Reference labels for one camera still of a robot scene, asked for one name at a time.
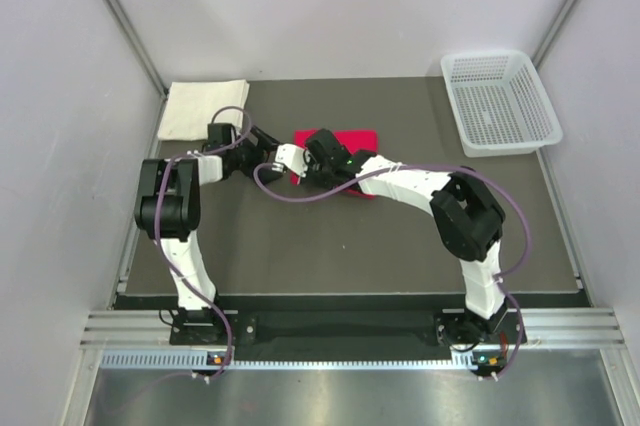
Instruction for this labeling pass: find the folded cream white t shirt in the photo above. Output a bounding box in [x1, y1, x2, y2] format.
[157, 80, 250, 141]

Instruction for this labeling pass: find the right aluminium frame post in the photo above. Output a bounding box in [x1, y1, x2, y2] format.
[531, 0, 581, 69]

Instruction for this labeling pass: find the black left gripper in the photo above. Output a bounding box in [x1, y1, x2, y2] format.
[227, 125, 283, 185]

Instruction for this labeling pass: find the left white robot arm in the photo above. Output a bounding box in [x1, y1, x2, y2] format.
[134, 123, 281, 343]

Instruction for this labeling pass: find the white perforated plastic basket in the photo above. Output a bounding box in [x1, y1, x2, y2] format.
[440, 50, 563, 158]

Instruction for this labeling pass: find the left aluminium frame post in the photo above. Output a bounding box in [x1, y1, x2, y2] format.
[102, 0, 168, 99]

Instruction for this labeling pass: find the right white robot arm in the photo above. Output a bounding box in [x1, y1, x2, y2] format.
[294, 129, 507, 342]

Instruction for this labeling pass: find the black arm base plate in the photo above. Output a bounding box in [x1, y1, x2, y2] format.
[167, 309, 521, 358]

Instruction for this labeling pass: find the aluminium frame post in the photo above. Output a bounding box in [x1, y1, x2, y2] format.
[531, 0, 581, 69]
[102, 0, 168, 99]

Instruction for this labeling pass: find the pink red t shirt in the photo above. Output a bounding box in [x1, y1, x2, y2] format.
[289, 129, 378, 190]

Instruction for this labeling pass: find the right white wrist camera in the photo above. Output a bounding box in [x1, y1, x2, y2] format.
[271, 143, 308, 178]

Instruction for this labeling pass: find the slotted grey cable duct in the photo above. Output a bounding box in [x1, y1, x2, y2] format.
[100, 349, 498, 372]

